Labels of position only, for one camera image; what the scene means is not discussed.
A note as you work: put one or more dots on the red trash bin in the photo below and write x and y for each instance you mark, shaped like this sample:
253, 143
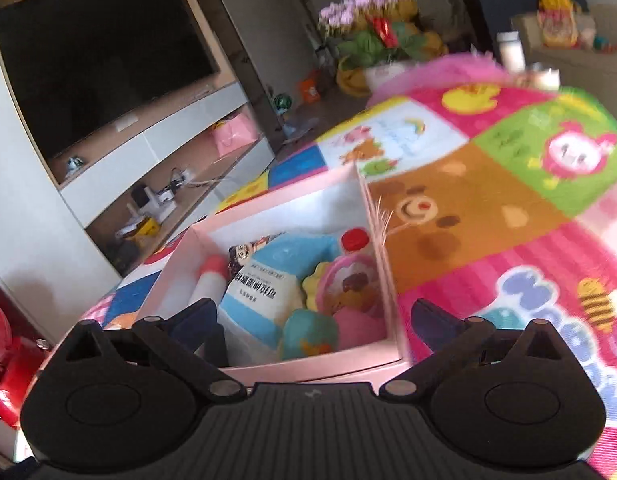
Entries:
20, 359

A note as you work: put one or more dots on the yellow pink plush toy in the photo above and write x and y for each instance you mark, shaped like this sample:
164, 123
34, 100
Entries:
349, 282

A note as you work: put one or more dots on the small yogurt drink bottle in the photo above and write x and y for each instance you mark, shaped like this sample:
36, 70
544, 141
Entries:
356, 241

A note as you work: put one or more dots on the black television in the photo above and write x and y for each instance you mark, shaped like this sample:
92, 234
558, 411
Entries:
76, 65

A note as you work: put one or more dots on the blue white plush milk carton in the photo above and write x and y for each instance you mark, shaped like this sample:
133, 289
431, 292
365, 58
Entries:
268, 288

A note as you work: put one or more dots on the colourful cartoon play mat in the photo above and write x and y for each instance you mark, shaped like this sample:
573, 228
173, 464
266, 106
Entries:
502, 202

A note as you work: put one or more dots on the yellow banana plush chair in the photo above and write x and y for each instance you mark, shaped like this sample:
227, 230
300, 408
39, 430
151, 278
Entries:
351, 79

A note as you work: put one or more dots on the white metal cup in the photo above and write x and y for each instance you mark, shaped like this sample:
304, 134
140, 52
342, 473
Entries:
511, 51

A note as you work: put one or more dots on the white red foam rocket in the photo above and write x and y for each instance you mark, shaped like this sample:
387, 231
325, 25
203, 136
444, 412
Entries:
213, 280

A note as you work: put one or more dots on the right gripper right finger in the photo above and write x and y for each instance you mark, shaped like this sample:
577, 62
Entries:
454, 343

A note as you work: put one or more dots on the pink orchid flower pot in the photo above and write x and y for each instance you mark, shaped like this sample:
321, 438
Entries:
374, 32

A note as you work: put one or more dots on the white tv cabinet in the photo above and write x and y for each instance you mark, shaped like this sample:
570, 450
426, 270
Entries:
49, 266

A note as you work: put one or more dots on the pink gift bag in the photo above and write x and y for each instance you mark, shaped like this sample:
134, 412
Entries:
234, 132

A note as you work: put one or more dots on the pink teal plush lollipop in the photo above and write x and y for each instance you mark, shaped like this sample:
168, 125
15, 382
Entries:
308, 333

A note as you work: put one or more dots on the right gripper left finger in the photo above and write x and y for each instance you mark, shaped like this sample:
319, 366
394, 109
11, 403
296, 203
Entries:
191, 345

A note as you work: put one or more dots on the pink cardboard box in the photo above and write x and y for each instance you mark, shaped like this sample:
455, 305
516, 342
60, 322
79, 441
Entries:
329, 203

